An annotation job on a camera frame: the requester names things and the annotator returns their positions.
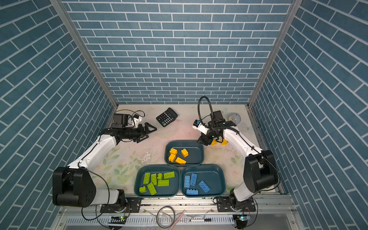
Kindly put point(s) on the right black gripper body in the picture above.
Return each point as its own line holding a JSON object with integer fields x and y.
{"x": 208, "y": 138}

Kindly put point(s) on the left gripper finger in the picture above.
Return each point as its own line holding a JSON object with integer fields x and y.
{"x": 142, "y": 138}
{"x": 149, "y": 128}

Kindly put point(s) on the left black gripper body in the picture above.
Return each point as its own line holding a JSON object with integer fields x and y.
{"x": 134, "y": 133}

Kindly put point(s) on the small yellow lego brick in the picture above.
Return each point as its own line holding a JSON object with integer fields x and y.
{"x": 184, "y": 152}

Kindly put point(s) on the yellow square lego brick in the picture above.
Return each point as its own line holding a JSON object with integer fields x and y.
{"x": 172, "y": 158}

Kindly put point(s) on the green lego plate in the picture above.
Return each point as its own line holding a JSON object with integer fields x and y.
{"x": 147, "y": 178}

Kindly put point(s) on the blue lego brick top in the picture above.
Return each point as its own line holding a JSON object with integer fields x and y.
{"x": 192, "y": 192}

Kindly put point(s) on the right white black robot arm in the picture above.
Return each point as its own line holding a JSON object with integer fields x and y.
{"x": 259, "y": 173}

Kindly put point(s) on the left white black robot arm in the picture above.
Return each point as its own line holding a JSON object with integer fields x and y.
{"x": 73, "y": 185}

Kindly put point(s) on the yellow flat lego plate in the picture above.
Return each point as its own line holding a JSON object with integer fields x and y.
{"x": 214, "y": 142}

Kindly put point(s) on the top teal plastic bin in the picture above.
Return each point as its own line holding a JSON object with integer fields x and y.
{"x": 195, "y": 152}

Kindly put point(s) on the black desk calculator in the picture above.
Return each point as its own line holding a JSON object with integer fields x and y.
{"x": 167, "y": 117}

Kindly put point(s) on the bottom right teal bin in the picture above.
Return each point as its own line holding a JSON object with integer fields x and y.
{"x": 211, "y": 174}

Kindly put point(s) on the bottom left teal bin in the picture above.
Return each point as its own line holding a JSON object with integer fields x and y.
{"x": 141, "y": 190}

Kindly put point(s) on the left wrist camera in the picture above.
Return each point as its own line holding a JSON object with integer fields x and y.
{"x": 136, "y": 119}

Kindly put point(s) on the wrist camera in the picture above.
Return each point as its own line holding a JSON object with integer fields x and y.
{"x": 136, "y": 119}
{"x": 200, "y": 127}

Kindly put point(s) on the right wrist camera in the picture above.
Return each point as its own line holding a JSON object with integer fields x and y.
{"x": 200, "y": 127}

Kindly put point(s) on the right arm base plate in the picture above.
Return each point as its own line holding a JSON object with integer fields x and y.
{"x": 230, "y": 204}

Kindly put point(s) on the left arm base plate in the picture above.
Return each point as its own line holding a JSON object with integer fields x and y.
{"x": 130, "y": 205}

